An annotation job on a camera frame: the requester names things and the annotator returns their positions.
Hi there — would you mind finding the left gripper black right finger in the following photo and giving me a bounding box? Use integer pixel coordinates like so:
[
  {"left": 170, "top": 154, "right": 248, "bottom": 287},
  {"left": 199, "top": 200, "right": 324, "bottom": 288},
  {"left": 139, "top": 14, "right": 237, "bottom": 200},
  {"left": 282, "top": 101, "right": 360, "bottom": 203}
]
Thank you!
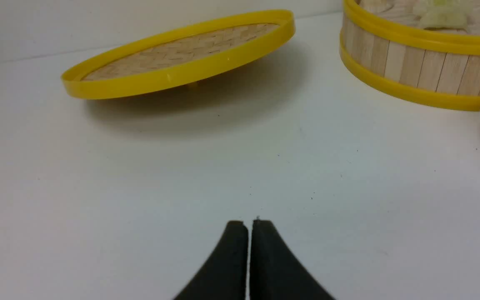
[{"left": 250, "top": 220, "right": 334, "bottom": 300}]

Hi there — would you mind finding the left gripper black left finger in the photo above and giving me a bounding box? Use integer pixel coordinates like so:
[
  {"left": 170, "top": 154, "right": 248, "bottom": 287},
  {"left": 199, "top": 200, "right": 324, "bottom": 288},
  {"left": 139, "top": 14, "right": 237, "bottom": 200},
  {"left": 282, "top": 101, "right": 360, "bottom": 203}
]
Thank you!
[{"left": 175, "top": 220, "right": 248, "bottom": 300}]

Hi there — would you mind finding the green dumpling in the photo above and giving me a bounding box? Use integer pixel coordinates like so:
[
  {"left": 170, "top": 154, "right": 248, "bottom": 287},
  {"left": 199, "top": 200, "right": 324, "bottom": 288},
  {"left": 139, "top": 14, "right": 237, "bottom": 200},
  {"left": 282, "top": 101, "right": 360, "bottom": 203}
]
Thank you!
[{"left": 412, "top": 0, "right": 472, "bottom": 30}]

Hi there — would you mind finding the yellow-rimmed bamboo steamer lid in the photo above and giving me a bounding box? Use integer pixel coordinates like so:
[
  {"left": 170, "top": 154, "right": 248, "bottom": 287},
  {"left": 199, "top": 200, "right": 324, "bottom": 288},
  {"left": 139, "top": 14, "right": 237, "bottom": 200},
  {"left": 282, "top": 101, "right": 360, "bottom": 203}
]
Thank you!
[{"left": 61, "top": 10, "right": 295, "bottom": 100}]

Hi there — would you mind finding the yellow-rimmed bamboo steamer basket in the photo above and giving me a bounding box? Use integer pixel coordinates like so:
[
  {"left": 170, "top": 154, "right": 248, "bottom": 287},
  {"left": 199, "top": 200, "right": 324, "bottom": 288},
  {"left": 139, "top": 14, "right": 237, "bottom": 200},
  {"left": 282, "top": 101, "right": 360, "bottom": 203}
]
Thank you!
[{"left": 340, "top": 0, "right": 480, "bottom": 111}]

